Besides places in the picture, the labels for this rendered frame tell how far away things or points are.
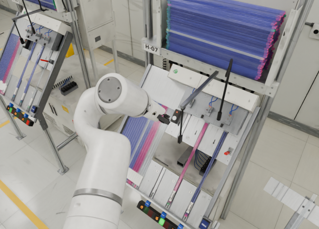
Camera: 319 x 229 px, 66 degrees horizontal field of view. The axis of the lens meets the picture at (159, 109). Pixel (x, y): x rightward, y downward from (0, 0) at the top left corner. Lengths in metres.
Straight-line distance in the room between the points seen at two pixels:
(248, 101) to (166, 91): 0.48
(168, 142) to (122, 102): 1.31
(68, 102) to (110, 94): 1.77
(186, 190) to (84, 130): 0.93
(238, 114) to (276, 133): 1.81
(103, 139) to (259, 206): 2.04
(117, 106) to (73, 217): 0.24
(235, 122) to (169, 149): 0.69
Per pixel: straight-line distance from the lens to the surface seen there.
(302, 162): 2.87
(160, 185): 1.43
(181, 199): 1.40
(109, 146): 0.48
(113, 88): 0.55
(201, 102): 1.30
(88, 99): 0.62
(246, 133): 1.29
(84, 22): 2.11
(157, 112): 0.71
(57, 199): 2.45
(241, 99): 1.24
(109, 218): 0.44
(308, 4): 1.08
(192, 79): 1.32
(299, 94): 2.94
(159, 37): 1.32
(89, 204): 0.44
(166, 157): 1.75
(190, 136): 1.36
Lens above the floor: 2.01
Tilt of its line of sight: 42 degrees down
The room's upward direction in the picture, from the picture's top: straight up
